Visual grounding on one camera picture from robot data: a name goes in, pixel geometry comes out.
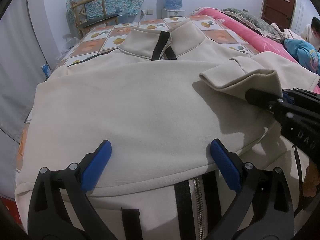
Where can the grey lace-edged blanket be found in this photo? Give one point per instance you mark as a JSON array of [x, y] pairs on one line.
[[254, 23]]

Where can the white plastic bag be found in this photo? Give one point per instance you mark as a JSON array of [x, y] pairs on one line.
[[69, 45]]

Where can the white water dispenser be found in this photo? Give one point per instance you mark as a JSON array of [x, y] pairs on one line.
[[172, 13]]

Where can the cream zip-up jacket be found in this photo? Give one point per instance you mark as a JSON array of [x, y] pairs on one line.
[[188, 204]]

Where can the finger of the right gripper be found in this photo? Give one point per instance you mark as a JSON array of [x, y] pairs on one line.
[[262, 99], [298, 95]]

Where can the small blue packet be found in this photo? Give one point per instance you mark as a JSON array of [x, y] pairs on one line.
[[46, 70]]

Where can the blue garment on bed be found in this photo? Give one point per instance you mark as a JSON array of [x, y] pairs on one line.
[[303, 52]]

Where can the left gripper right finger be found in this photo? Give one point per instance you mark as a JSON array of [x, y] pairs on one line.
[[262, 207]]

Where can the red box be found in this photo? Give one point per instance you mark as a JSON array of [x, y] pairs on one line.
[[13, 210]]

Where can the checkered orange bed sheet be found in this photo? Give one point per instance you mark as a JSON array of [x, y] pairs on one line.
[[120, 33]]

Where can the brown wooden door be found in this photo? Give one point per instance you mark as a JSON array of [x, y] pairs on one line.
[[279, 12]]

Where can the white curtain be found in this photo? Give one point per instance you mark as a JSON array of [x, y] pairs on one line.
[[21, 62]]

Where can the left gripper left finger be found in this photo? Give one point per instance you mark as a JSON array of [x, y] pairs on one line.
[[59, 207]]

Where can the person's right hand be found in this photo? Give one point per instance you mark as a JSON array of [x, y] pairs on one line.
[[311, 180]]

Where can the pink floral blanket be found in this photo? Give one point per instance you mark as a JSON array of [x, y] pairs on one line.
[[236, 36]]

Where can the wooden chair black seat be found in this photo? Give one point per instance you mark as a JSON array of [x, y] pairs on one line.
[[88, 14]]

